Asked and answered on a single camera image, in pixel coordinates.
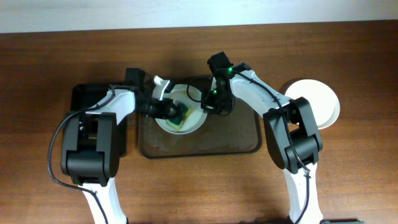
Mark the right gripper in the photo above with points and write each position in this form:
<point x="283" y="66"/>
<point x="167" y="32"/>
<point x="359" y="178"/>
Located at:
<point x="216" y="106"/>

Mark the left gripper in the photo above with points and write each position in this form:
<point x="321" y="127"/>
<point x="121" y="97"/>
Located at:
<point x="170" y="108"/>

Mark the green yellow sponge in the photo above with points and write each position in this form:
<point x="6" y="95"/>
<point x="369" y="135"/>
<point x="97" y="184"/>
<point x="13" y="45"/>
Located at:
<point x="177" y="122"/>

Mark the white plate top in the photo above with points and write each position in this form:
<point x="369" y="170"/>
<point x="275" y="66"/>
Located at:
<point x="195" y="117"/>

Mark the white plate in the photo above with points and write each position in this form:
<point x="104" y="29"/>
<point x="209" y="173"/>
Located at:
<point x="195" y="117"/>
<point x="323" y="100"/>

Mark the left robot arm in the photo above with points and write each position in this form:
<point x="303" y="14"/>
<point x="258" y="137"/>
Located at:
<point x="93" y="172"/>

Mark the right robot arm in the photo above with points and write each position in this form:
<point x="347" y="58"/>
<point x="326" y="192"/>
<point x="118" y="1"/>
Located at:
<point x="292" y="136"/>

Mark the brown tray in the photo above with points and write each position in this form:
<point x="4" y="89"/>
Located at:
<point x="237" y="133"/>

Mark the black tray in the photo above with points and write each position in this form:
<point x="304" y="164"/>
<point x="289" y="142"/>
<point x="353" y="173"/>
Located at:
<point x="81" y="132"/>

